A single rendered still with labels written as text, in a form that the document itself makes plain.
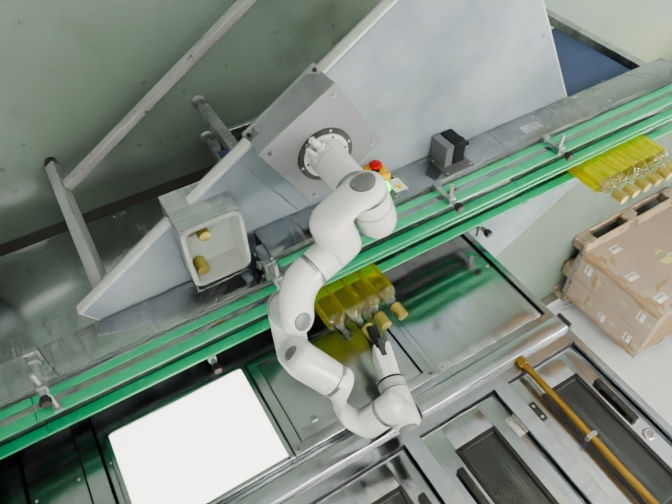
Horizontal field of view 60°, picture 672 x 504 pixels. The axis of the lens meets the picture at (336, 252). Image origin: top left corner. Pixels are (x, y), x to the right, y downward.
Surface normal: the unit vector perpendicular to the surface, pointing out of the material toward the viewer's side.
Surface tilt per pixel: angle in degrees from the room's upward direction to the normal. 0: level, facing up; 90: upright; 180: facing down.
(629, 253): 82
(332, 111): 5
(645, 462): 90
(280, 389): 90
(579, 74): 90
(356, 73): 0
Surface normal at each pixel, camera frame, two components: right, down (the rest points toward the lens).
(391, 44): 0.51, 0.64
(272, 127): -0.47, -0.37
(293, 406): -0.02, -0.66
